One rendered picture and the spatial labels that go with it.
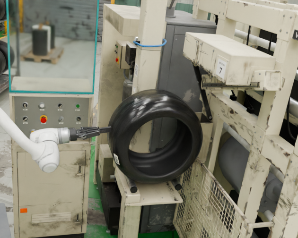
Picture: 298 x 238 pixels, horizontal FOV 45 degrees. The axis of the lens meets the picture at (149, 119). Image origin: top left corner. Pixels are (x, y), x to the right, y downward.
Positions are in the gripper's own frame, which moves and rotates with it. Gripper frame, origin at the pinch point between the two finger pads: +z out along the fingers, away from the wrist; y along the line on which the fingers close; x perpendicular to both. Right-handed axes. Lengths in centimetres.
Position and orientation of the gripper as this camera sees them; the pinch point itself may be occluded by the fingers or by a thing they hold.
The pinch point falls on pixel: (105, 130)
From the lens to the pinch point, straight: 208.3
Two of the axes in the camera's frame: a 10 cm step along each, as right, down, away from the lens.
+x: 0.3, 9.1, 4.1
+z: 9.7, -1.3, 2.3
